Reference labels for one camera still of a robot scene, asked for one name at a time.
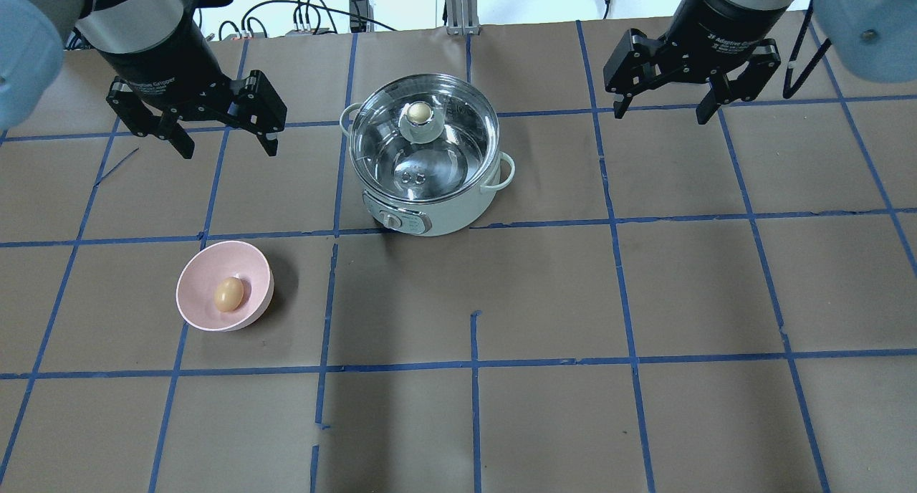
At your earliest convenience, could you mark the pink bowl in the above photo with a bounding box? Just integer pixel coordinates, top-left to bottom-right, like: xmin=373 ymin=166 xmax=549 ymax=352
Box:
xmin=175 ymin=241 xmax=275 ymax=332

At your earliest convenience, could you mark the glass pot lid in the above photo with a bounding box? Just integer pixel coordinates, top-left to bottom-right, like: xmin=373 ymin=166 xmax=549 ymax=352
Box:
xmin=340 ymin=74 xmax=500 ymax=204

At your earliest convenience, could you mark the black cable bundle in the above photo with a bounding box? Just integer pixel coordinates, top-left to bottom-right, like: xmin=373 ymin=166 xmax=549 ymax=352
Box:
xmin=218 ymin=0 xmax=398 ymax=41

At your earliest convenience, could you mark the black gripper near bowl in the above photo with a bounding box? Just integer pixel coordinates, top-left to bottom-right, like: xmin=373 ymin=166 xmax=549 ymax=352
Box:
xmin=100 ymin=11 xmax=288 ymax=159

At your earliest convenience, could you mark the black power adapter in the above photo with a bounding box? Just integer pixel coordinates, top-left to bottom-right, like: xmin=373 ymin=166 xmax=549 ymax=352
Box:
xmin=348 ymin=0 xmax=373 ymax=32

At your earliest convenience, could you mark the white electric cooking pot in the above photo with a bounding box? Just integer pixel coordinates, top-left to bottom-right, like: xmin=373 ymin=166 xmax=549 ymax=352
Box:
xmin=340 ymin=74 xmax=517 ymax=237

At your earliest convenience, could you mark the brown egg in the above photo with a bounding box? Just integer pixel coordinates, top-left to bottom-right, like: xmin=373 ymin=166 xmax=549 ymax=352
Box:
xmin=212 ymin=277 xmax=245 ymax=313

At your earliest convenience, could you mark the aluminium frame post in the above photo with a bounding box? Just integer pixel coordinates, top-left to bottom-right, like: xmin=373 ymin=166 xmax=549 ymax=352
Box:
xmin=444 ymin=0 xmax=481 ymax=36

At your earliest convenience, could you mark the robot arm near bowl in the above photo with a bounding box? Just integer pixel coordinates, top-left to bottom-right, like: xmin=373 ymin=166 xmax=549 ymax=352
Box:
xmin=1 ymin=0 xmax=287 ymax=159

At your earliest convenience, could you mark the robot arm near lid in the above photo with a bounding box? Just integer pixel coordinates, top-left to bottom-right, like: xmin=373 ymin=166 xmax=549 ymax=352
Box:
xmin=602 ymin=0 xmax=916 ymax=125

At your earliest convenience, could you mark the black gripper near lid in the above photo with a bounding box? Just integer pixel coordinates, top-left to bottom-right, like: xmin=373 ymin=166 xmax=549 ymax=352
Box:
xmin=603 ymin=0 xmax=782 ymax=125

